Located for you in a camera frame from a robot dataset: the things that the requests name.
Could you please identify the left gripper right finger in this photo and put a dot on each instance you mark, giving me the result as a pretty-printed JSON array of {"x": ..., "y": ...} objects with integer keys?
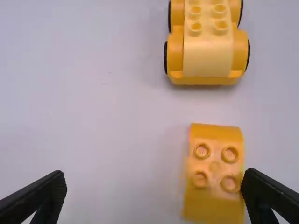
[{"x": 268, "y": 198}]

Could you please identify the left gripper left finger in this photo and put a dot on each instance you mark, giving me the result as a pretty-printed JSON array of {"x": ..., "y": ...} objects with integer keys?
[{"x": 35, "y": 200}]

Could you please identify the yellow toy brick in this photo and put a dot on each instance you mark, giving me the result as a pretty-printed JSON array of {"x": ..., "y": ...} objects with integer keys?
[{"x": 215, "y": 163}]

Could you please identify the yellow toy car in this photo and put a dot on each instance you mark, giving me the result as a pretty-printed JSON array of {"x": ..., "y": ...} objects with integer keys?
[{"x": 208, "y": 56}]

